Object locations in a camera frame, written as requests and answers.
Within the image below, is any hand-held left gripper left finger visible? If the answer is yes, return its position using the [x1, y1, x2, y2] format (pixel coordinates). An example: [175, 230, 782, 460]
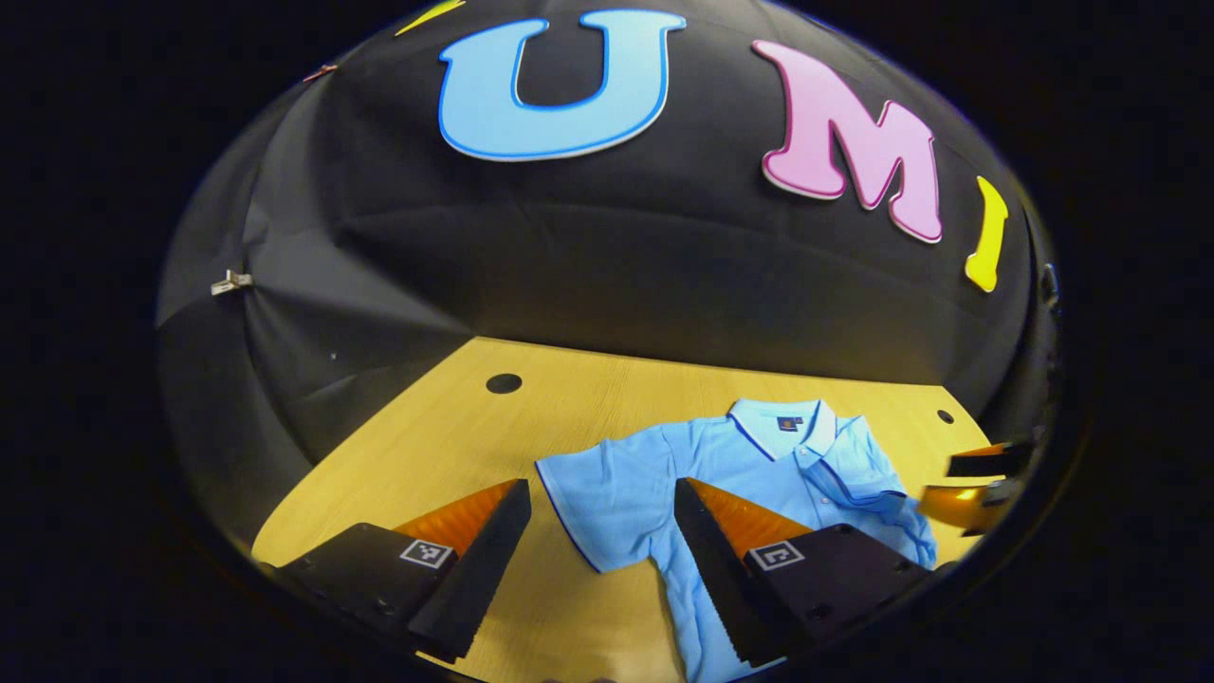
[254, 478, 533, 665]

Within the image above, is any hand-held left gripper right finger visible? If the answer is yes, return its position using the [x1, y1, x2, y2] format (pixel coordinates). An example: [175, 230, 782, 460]
[672, 477, 935, 670]

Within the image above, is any light blue T-shirt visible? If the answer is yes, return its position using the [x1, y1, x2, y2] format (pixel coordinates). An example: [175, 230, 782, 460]
[534, 397, 940, 683]

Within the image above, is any black backdrop cloth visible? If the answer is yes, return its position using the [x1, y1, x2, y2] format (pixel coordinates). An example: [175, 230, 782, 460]
[156, 0, 1058, 570]

